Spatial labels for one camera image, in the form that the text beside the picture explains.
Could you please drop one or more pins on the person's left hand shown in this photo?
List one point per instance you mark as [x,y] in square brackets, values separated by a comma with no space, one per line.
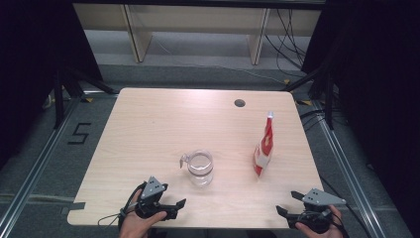
[133,226]

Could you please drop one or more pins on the black curtain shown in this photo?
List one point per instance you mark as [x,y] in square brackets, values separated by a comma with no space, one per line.
[379,82]
[29,49]

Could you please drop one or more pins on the person's right hand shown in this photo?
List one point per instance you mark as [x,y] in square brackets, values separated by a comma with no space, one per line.
[325,235]

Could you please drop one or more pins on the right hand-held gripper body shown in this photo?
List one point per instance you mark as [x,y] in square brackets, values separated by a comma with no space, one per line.
[322,198]

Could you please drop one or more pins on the clear glass jar with lid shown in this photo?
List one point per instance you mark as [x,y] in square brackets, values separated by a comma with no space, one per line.
[199,168]

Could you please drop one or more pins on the black metal stand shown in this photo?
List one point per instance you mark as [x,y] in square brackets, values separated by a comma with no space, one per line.
[328,105]
[58,99]

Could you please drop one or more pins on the grey tape strip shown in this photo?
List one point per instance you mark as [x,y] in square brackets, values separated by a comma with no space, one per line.
[76,206]

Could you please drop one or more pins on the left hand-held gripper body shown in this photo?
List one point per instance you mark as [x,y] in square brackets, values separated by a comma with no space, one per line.
[150,190]

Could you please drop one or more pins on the long aluminium floor rail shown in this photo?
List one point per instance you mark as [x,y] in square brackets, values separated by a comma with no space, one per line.
[39,162]
[346,172]

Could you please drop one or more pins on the red and white bag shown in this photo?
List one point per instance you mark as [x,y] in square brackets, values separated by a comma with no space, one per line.
[264,152]

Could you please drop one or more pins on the short aluminium floor rail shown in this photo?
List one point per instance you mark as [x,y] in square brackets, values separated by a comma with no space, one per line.
[33,198]

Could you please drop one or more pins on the light wooden shelf unit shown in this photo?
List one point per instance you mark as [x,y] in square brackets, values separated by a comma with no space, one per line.
[198,16]

